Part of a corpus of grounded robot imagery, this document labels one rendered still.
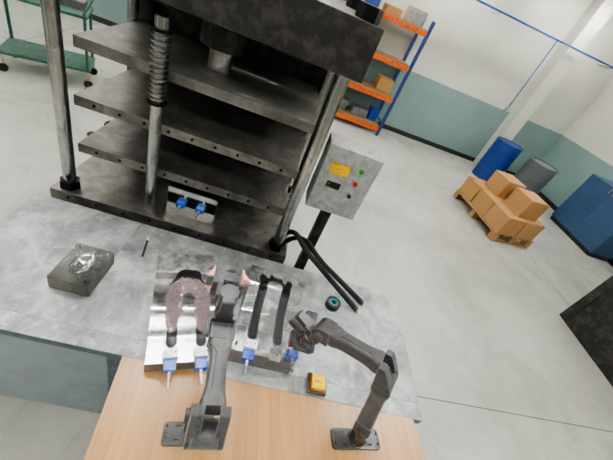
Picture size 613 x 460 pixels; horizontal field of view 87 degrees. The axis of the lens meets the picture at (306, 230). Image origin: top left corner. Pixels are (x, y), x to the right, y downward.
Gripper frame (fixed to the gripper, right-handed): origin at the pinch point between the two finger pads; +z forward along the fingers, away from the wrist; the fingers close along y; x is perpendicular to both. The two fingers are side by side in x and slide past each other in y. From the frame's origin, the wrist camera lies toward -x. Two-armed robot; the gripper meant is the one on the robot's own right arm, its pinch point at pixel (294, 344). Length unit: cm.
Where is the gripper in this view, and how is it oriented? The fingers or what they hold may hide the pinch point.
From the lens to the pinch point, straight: 137.4
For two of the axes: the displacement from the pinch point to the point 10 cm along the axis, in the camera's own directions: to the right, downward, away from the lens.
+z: -3.9, 4.5, 8.1
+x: -1.9, 8.2, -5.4
